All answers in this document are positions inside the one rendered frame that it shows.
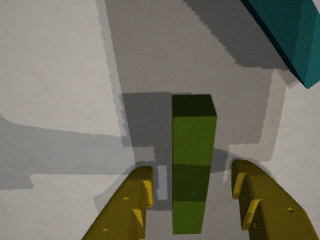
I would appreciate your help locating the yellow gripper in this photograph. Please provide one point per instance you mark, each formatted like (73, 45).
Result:
(267, 211)

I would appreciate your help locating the teal rod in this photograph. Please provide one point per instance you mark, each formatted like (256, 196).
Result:
(293, 28)

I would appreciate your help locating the lime green rectangular block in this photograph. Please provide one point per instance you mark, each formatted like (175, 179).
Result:
(194, 121)

